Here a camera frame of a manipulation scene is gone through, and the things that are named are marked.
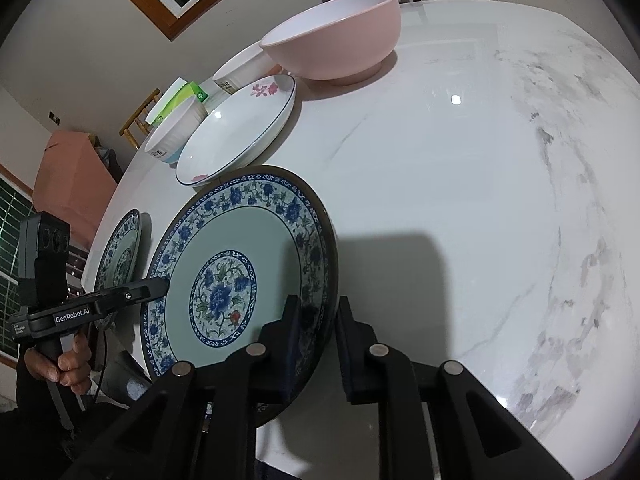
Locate blue floral green plate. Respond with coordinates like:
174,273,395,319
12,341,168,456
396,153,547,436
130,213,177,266
141,164,340,429

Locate white Dog bowl blue base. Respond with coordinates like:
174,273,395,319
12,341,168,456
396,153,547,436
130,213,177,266
144,96,207,164

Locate white plate pink flowers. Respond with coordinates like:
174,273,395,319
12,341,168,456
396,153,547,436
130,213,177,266
176,74,297,186

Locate white Rabbit bowl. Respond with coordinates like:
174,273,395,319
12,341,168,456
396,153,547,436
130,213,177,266
213,42,282,94

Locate large pink bowl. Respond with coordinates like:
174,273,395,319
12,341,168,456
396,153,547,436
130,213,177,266
259,0,401,81

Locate left hand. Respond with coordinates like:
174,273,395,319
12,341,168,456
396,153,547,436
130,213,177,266
24,333,91,396

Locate dark wooden bench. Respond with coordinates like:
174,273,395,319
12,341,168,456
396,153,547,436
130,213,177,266
66,245,88,289

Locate side window green grille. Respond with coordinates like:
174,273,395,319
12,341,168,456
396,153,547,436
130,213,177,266
0,166,35,364

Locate pink cloth cover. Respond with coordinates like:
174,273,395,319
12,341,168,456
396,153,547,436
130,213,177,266
32,130,117,250

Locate bamboo chair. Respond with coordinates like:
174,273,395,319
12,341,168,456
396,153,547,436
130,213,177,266
118,89,162,151

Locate green tissue pack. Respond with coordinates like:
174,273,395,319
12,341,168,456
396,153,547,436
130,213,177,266
145,78,208,126

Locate wall socket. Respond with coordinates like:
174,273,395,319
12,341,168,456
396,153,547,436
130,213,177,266
49,112,61,126

